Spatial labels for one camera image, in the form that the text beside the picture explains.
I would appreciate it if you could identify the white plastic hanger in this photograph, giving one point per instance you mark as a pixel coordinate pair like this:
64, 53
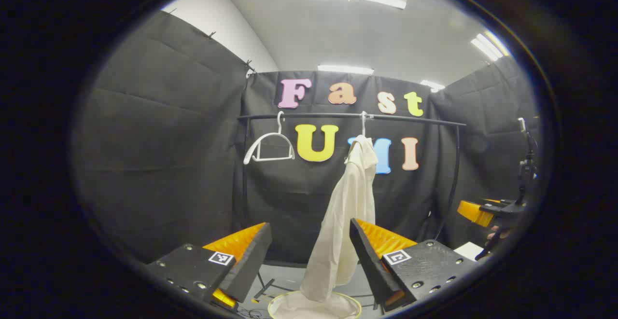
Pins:
363, 121
270, 138

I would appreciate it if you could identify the black metal clothes rack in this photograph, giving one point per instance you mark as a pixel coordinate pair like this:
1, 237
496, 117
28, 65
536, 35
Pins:
314, 115

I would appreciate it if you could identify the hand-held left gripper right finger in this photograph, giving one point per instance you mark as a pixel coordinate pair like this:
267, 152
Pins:
369, 261

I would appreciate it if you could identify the cream shirt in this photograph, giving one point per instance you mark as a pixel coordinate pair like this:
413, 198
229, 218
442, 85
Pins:
345, 213

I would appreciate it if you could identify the white laundry hamper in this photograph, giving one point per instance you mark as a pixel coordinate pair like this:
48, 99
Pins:
285, 309

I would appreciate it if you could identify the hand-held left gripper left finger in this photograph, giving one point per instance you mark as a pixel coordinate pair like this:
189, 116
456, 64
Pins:
251, 261

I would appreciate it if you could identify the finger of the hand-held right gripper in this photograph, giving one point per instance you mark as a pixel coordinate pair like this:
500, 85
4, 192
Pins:
473, 213

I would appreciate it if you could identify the white board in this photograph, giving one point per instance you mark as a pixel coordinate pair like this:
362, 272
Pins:
468, 251

